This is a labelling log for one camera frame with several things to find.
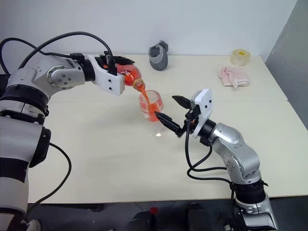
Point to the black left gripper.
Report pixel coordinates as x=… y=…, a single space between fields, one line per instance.
x=102 y=61

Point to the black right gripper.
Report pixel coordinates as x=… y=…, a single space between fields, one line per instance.
x=192 y=118

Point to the clear bottle with orange drink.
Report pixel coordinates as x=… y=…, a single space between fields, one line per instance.
x=131 y=77

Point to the clear wine glass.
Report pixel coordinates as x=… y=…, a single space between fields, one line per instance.
x=149 y=113

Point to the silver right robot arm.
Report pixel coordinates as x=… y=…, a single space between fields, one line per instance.
x=240 y=154

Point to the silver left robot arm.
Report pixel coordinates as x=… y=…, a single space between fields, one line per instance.
x=60 y=74

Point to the grey crumpled cloth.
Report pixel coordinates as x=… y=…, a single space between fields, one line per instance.
x=158 y=60

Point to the pink folded cloth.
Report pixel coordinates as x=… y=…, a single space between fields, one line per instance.
x=234 y=75

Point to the clear tape roll yellow core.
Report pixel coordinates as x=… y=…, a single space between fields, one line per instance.
x=240 y=59

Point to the dark rounded shape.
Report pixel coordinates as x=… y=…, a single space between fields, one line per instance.
x=142 y=221

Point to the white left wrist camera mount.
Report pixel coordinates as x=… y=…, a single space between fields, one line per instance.
x=109 y=84

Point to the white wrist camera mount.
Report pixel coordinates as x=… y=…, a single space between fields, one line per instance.
x=204 y=103
x=109 y=84

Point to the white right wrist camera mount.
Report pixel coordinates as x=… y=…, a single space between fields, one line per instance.
x=204 y=103

